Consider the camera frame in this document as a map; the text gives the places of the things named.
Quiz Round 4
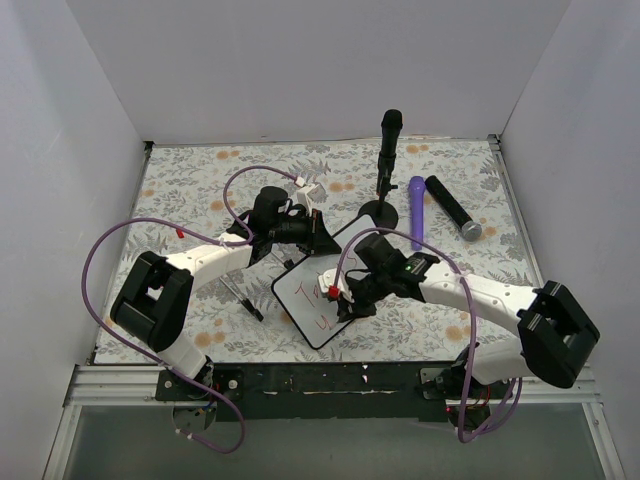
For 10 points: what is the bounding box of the small black-framed whiteboard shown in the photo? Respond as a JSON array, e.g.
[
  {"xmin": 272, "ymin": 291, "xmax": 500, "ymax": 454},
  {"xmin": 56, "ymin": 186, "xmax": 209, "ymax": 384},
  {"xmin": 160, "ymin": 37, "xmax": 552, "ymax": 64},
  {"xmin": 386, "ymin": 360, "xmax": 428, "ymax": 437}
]
[{"xmin": 271, "ymin": 214, "xmax": 389, "ymax": 350}]

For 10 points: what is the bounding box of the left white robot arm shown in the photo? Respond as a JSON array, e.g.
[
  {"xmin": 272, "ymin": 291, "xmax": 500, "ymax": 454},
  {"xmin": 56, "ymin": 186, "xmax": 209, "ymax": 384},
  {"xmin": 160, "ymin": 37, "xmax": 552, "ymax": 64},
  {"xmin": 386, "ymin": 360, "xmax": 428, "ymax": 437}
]
[{"xmin": 110, "ymin": 184, "xmax": 341, "ymax": 400}]

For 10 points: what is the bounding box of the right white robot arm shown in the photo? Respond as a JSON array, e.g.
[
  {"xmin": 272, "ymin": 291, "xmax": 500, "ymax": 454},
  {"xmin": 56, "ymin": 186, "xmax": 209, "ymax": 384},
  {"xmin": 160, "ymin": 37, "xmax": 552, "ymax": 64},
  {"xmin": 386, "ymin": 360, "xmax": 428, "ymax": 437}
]
[{"xmin": 318, "ymin": 232, "xmax": 600, "ymax": 398}]

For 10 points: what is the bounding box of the floral patterned table mat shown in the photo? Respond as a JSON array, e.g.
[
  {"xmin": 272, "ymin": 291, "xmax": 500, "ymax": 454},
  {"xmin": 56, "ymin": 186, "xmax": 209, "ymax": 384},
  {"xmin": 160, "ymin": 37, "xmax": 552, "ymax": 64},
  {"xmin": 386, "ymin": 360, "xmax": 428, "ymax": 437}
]
[{"xmin": 111, "ymin": 139, "xmax": 538, "ymax": 363}]

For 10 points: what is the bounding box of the black round microphone stand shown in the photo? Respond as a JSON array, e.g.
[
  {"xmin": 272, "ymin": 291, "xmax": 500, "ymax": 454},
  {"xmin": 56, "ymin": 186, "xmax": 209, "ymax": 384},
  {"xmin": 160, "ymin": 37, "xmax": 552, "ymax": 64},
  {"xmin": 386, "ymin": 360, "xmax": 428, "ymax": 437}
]
[{"xmin": 358, "ymin": 173, "xmax": 399, "ymax": 229}]

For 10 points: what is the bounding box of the black handheld microphone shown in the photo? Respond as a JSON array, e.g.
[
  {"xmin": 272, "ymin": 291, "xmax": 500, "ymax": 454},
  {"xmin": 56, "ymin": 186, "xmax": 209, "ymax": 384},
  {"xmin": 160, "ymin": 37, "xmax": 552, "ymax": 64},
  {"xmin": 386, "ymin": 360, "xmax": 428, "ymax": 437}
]
[{"xmin": 425, "ymin": 175, "xmax": 482, "ymax": 242}]

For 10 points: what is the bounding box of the purple microphone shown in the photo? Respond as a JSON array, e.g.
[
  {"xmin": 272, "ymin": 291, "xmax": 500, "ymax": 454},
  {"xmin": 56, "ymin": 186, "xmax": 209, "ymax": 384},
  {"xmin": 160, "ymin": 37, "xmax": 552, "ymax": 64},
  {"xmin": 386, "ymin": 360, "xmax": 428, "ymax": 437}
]
[{"xmin": 408, "ymin": 176, "xmax": 426, "ymax": 251}]

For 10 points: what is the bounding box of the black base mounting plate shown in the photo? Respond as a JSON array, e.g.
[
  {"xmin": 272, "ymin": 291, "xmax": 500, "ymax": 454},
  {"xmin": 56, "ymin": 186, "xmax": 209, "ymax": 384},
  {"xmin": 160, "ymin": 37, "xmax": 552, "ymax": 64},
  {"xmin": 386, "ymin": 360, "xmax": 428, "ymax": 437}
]
[{"xmin": 154, "ymin": 362, "xmax": 514, "ymax": 424}]

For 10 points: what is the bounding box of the black microphone on stand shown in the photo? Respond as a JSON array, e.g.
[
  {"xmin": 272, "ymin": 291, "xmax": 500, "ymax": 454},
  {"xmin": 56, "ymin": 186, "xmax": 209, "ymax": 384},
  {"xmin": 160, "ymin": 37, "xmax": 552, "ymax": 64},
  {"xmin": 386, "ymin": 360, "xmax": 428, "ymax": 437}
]
[{"xmin": 376, "ymin": 109, "xmax": 403, "ymax": 195}]

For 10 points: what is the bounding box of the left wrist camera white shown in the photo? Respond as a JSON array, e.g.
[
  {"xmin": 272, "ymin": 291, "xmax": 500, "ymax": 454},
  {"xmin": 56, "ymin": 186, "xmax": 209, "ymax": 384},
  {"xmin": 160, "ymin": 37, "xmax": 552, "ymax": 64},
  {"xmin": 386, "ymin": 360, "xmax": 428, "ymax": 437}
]
[{"xmin": 294, "ymin": 176, "xmax": 326, "ymax": 212}]

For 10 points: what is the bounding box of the wire whiteboard easel stand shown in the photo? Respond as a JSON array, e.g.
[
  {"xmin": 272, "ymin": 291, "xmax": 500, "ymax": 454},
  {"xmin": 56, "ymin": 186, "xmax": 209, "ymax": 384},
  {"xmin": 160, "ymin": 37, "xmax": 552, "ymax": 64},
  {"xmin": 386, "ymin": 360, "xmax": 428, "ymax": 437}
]
[{"xmin": 219, "ymin": 252, "xmax": 294, "ymax": 322}]

